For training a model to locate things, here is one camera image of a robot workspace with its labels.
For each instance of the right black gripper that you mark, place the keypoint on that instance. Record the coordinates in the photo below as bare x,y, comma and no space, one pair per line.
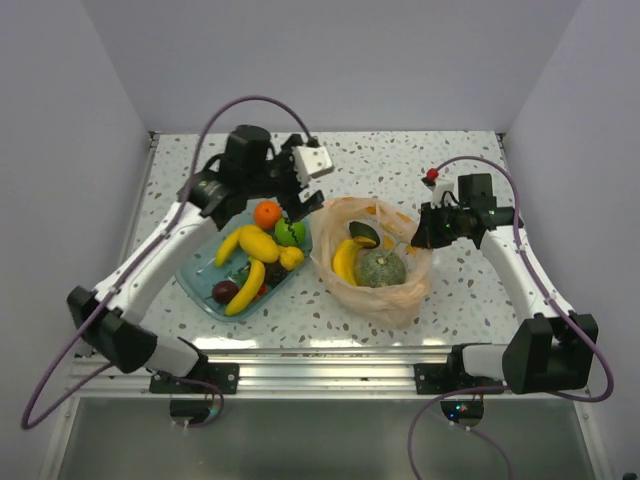
426,236

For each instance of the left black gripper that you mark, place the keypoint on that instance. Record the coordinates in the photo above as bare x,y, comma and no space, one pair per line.
291,203

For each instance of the fake dark avocado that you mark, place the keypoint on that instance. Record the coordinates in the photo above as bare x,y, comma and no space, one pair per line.
364,234

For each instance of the fake yellow mango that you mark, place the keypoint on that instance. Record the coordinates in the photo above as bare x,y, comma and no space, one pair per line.
258,244

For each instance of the fake banana bunch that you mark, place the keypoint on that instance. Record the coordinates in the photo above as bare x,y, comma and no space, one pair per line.
344,259

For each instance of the fake green melon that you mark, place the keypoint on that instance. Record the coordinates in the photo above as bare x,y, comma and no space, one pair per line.
380,268

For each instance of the orange plastic bag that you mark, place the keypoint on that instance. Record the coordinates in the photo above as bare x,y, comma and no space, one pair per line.
393,306

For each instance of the fake dark passion fruit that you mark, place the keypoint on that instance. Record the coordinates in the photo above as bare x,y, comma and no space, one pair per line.
224,291

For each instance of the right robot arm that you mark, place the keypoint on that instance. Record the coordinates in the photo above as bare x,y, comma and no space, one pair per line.
550,350

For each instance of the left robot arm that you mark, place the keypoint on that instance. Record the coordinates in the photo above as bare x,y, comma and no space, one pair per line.
108,316

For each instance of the fake green apple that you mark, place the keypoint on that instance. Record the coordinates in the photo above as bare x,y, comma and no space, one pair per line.
288,233

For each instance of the fake orange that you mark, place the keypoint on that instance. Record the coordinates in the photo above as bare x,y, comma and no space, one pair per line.
266,214

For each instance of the fake yellow lemon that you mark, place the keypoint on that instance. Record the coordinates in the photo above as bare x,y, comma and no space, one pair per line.
290,257

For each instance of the fake dark grape cluster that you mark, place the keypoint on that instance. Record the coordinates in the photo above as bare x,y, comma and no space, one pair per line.
275,273

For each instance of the fake yellow banana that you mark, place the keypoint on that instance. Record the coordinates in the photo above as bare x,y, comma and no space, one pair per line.
227,247
251,278

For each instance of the blue plastic tray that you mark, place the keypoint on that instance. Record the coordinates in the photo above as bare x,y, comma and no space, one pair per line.
198,276

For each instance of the right round controller board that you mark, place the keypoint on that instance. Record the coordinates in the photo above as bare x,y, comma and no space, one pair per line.
464,412

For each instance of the round controller board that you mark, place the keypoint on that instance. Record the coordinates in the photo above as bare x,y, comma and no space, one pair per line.
191,413
464,412

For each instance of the left round controller board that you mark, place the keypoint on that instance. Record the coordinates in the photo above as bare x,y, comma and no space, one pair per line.
191,413

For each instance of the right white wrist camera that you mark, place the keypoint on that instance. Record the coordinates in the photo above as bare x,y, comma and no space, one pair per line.
441,187

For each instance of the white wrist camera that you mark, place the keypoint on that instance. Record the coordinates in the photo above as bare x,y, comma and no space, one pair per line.
311,163
441,187

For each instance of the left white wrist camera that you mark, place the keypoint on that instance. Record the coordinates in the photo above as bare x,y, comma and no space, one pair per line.
311,163

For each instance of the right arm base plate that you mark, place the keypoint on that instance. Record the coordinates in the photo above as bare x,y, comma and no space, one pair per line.
448,376

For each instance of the aluminium rail frame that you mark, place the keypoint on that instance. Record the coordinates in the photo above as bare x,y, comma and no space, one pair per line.
298,374

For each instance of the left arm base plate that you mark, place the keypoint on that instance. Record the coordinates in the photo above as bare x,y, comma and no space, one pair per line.
203,379

